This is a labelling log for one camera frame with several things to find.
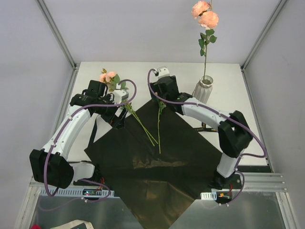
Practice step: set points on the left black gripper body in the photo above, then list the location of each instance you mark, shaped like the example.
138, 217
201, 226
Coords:
116, 118

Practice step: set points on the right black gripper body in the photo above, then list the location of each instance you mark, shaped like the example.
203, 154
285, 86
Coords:
159, 91

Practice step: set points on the pink rose stem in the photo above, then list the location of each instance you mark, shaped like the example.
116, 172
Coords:
203, 12
129, 107
111, 79
161, 106

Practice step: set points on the black gold-lettered ribbon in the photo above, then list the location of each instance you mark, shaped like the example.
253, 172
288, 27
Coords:
203, 128

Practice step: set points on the black wrapping paper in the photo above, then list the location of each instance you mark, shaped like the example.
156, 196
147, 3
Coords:
129, 148

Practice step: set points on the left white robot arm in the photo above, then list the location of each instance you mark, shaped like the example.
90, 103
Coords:
49, 165

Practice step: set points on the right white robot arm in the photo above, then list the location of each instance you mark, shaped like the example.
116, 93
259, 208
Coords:
233, 137

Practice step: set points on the white ribbed ceramic vase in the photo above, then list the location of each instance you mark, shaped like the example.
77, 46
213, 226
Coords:
203, 89

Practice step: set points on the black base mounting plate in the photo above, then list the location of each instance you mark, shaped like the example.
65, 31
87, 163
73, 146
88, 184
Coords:
190, 180

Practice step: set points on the red cloth item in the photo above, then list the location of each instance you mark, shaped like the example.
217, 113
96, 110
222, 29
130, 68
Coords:
35, 226

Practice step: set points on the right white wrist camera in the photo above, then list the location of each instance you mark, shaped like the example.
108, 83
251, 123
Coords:
162, 72

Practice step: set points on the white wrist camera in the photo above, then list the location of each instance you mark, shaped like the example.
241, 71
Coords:
162, 72
120, 96

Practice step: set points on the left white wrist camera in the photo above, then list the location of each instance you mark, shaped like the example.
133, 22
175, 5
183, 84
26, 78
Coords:
120, 96

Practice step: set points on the left white cable duct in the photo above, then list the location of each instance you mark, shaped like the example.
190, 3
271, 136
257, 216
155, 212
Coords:
84, 192

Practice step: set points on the white cable duct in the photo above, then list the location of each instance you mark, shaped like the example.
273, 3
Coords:
84, 192
214, 195

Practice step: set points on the left aluminium frame post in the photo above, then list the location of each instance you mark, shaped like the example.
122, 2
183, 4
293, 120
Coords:
56, 32

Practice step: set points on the aluminium frame post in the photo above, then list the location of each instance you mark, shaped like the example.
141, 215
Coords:
56, 32
267, 27

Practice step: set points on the right white cable duct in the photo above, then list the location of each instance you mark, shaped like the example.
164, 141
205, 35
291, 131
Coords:
214, 195

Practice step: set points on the aluminium rail extrusion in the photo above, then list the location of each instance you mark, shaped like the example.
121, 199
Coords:
264, 182

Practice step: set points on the right aluminium frame post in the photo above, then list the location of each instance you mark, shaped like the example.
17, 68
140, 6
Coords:
267, 27

